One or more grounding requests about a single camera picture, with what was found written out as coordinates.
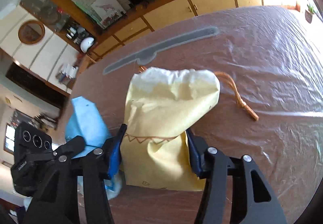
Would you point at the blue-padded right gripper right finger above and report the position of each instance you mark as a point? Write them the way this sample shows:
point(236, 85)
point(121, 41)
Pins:
point(253, 199)

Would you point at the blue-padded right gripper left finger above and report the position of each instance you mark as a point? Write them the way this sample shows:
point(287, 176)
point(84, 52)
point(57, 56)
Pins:
point(55, 200)

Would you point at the light blue plastic bag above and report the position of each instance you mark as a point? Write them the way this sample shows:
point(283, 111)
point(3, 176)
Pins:
point(87, 122)

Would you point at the stack of books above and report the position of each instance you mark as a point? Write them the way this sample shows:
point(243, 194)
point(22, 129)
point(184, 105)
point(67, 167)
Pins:
point(66, 73)

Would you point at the white dome lamp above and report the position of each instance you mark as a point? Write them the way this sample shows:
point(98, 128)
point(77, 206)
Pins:
point(86, 44)

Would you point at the round wooden framed mirror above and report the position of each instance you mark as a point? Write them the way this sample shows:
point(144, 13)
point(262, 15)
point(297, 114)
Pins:
point(31, 32)

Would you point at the white horse picture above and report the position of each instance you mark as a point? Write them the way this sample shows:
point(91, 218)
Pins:
point(108, 11)

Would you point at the small potted plant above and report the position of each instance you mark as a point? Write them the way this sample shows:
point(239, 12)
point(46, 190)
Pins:
point(309, 13)

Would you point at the long wooden tv cabinet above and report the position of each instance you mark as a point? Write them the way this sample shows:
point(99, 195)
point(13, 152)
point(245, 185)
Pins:
point(148, 17)

